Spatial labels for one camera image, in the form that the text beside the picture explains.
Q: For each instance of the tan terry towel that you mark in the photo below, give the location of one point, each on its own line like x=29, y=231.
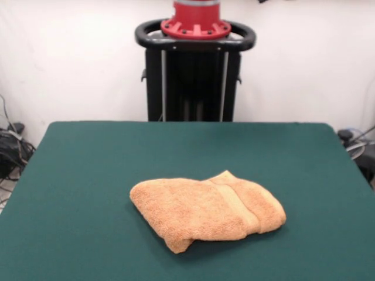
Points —
x=205, y=210

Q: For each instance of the dark green table cloth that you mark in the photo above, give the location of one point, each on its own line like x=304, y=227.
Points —
x=88, y=190

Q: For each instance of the black floor object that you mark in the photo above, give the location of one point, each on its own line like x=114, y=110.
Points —
x=367, y=167

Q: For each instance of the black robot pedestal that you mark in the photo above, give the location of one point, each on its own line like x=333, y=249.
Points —
x=199, y=82

